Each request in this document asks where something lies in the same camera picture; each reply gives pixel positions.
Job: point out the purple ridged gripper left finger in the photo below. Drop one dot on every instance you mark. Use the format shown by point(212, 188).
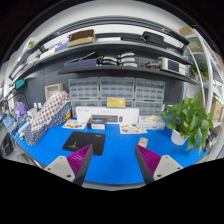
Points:
point(74, 167)

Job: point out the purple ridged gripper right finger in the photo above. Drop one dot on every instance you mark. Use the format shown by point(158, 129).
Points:
point(153, 166)

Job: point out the black mouse pad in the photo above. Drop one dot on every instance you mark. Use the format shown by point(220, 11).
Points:
point(78, 140)

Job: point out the small patterned card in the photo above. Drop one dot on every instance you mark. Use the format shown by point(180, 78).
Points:
point(143, 142)

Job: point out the blue table mat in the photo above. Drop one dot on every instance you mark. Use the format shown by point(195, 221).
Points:
point(117, 164)

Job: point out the white plant pot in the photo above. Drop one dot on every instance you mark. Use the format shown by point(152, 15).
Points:
point(177, 139)

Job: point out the illustrated booklet right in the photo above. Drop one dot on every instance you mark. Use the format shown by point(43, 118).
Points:
point(132, 129)

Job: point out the illustrated booklet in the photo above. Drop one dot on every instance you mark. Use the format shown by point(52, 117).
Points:
point(132, 129)
point(74, 124)

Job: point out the illustrated booklet left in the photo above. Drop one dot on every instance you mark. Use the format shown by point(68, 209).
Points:
point(74, 124)

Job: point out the clear plastic packet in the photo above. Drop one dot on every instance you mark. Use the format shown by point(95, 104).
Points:
point(152, 122)

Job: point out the small black product box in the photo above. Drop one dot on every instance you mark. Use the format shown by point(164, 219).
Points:
point(96, 123)

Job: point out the white keyboard box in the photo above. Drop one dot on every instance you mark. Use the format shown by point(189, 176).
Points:
point(112, 115)

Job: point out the green potted plant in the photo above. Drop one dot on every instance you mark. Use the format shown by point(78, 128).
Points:
point(190, 120)

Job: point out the patterned fabric bag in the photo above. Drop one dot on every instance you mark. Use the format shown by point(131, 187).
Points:
point(53, 113)

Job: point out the grey drawer organizer right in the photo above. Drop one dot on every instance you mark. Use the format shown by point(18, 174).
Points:
point(149, 96)

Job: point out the grey drawer organizer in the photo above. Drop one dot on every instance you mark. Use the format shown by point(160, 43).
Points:
point(149, 96)
point(117, 86)
point(84, 92)

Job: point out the yellow blue card box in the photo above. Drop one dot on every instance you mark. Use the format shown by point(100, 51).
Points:
point(116, 102)

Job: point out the grey drawer organizer left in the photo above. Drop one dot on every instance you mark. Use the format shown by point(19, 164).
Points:
point(84, 92)

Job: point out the beige wooden crate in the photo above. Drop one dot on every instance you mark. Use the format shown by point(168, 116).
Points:
point(53, 89)

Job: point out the grey drawer organizer middle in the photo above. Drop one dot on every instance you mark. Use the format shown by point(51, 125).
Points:
point(117, 86)

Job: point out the lower black shelf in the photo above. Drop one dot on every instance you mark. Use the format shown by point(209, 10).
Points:
point(129, 71)

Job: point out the black shelf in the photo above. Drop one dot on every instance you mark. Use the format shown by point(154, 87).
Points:
point(129, 71)
point(102, 48)

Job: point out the white electronic instrument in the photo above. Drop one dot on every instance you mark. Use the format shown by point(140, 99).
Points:
point(172, 66)

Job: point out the upper black shelf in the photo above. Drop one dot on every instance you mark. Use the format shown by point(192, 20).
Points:
point(102, 48)

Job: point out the cardboard box on shelf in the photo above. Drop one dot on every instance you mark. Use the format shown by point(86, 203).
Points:
point(81, 37)

